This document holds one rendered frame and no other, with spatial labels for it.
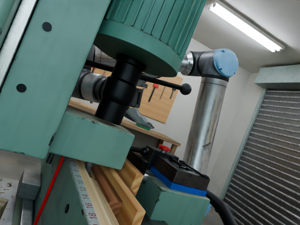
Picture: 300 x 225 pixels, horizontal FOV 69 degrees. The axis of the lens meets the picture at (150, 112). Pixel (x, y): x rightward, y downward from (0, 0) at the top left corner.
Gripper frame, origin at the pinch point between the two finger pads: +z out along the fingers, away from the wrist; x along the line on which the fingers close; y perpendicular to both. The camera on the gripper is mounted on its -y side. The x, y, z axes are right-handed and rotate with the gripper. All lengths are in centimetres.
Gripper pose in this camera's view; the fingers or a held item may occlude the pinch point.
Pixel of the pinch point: (159, 102)
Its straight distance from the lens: 59.0
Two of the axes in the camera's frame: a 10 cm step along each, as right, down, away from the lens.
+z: 9.0, 2.1, -3.7
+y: 3.8, -0.1, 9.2
